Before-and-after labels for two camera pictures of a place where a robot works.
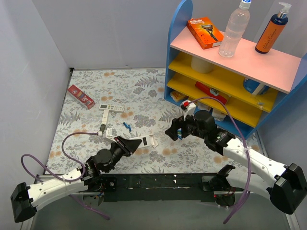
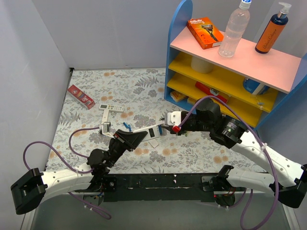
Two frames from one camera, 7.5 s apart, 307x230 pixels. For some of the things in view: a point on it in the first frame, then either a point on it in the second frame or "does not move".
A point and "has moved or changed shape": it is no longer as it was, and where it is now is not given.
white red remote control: x=147 y=141 to x=153 y=132
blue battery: x=179 y=132 has moved or changed shape
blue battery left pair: x=125 y=125 does not move
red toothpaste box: x=86 y=100 does not move
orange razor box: x=207 y=34 does not move
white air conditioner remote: x=112 y=108 does not move
